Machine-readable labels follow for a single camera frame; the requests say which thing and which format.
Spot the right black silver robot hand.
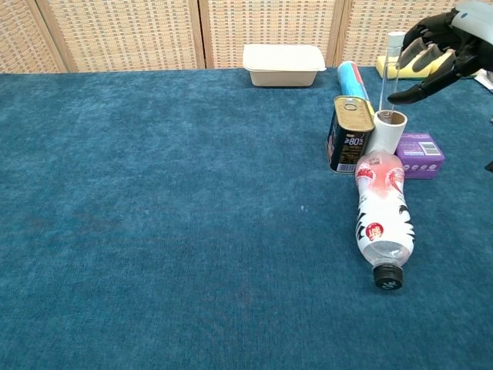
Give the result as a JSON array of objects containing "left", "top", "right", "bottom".
[{"left": 387, "top": 1, "right": 493, "bottom": 106}]

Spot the clear glass test tube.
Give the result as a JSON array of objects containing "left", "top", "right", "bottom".
[{"left": 378, "top": 31, "right": 405, "bottom": 117}]

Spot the yellow sponge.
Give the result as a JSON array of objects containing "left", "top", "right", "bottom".
[
  {"left": 375, "top": 54, "right": 428, "bottom": 82},
  {"left": 427, "top": 52, "right": 483, "bottom": 80}
]

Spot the white object at edge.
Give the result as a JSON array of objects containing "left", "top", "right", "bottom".
[{"left": 474, "top": 70, "right": 493, "bottom": 94}]

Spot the purple cardboard box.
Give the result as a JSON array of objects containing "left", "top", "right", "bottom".
[{"left": 394, "top": 133, "right": 447, "bottom": 181}]

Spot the blue wrap roll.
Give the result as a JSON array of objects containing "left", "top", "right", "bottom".
[{"left": 337, "top": 60, "right": 374, "bottom": 113}]

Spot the gold black luncheon meat can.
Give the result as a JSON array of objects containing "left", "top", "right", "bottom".
[{"left": 325, "top": 95, "right": 377, "bottom": 176}]

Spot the beige lidded food container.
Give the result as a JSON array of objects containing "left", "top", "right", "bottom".
[{"left": 242, "top": 43, "right": 327, "bottom": 89}]

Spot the plastic bottle with black cap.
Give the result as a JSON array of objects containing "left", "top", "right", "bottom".
[{"left": 354, "top": 150, "right": 417, "bottom": 292}]

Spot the woven bamboo folding screen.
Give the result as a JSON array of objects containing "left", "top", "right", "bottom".
[{"left": 0, "top": 0, "right": 493, "bottom": 75}]

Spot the teal table cloth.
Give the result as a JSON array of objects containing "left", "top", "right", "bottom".
[{"left": 0, "top": 66, "right": 493, "bottom": 370}]

